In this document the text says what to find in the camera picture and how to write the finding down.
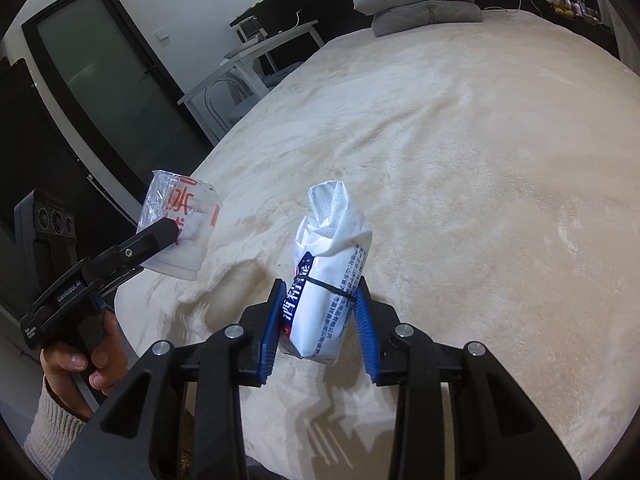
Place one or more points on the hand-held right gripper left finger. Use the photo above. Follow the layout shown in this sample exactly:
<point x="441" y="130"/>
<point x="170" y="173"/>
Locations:
<point x="270" y="340"/>

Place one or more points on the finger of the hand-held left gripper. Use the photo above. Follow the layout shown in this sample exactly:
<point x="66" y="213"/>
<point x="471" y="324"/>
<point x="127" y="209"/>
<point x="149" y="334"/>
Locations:
<point x="122" y="277"/>
<point x="155" y="240"/>

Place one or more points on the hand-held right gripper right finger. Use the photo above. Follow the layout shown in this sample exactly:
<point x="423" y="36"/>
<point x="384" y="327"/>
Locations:
<point x="365" y="340"/>

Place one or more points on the clear plastic cup red print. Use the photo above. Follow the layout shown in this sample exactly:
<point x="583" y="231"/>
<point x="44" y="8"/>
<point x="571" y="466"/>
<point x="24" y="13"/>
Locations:
<point x="192" y="200"/>

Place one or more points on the white printed plastic packet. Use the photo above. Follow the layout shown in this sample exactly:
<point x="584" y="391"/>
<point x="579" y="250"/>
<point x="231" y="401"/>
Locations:
<point x="330" y="240"/>

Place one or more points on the person's left forearm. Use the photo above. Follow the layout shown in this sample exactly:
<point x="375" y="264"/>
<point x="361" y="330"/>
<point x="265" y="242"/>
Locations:
<point x="50" y="425"/>

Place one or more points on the person's left hand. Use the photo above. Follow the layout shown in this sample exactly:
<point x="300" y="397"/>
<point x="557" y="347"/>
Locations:
<point x="65" y="365"/>

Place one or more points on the black cabinet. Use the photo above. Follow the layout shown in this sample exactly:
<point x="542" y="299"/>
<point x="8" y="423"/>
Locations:
<point x="40" y="150"/>

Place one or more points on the white chair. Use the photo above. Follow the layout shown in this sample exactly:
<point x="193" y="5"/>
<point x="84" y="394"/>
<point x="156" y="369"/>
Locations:
<point x="220" y="95"/>

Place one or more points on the dark framed frosted glass door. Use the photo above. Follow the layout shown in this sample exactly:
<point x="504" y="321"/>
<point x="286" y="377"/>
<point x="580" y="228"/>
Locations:
<point x="110" y="85"/>

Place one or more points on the cream plush blanket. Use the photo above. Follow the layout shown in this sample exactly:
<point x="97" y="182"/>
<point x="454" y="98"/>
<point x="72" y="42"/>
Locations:
<point x="475" y="185"/>

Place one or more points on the small desktop appliance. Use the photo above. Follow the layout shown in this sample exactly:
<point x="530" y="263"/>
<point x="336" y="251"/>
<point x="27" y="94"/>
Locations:
<point x="250" y="29"/>

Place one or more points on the white desk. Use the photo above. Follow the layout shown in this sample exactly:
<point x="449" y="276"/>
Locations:
<point x="280" y="42"/>

